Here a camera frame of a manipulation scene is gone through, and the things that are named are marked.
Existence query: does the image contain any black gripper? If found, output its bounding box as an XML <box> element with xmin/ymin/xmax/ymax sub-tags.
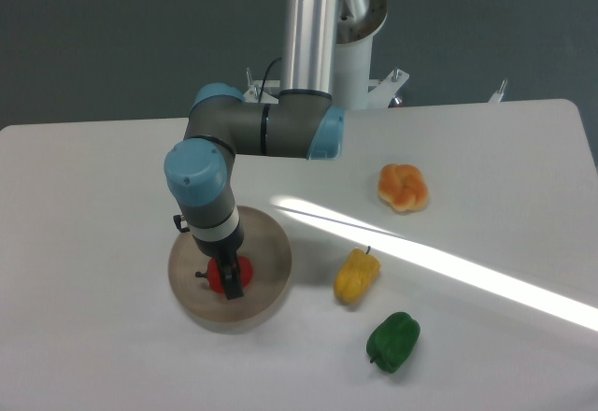
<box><xmin>173</xmin><ymin>214</ymin><xmax>245</xmax><ymax>300</ymax></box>

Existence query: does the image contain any red toy bell pepper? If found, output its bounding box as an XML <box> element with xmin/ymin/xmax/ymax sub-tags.
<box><xmin>195</xmin><ymin>256</ymin><xmax>254</xmax><ymax>294</ymax></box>

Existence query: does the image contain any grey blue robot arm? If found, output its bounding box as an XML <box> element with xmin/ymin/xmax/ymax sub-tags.
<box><xmin>164</xmin><ymin>0</ymin><xmax>387</xmax><ymax>300</ymax></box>

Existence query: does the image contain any beige round plate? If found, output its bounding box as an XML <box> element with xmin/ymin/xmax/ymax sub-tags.
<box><xmin>168</xmin><ymin>206</ymin><xmax>292</xmax><ymax>332</ymax></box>

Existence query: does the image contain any yellow toy bell pepper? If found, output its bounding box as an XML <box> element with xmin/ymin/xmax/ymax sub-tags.
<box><xmin>334</xmin><ymin>247</ymin><xmax>381</xmax><ymax>305</ymax></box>

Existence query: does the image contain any green toy bell pepper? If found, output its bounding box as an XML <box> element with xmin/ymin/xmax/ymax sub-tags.
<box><xmin>366</xmin><ymin>312</ymin><xmax>420</xmax><ymax>374</ymax></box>

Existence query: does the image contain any orange knotted bread roll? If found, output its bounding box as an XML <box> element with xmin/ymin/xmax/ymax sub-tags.
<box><xmin>377</xmin><ymin>163</ymin><xmax>429</xmax><ymax>213</ymax></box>

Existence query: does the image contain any black cable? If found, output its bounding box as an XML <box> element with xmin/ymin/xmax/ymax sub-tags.
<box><xmin>254</xmin><ymin>57</ymin><xmax>283</xmax><ymax>114</ymax></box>

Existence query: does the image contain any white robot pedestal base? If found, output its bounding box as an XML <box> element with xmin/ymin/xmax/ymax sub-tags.
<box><xmin>193</xmin><ymin>0</ymin><xmax>510</xmax><ymax>118</ymax></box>

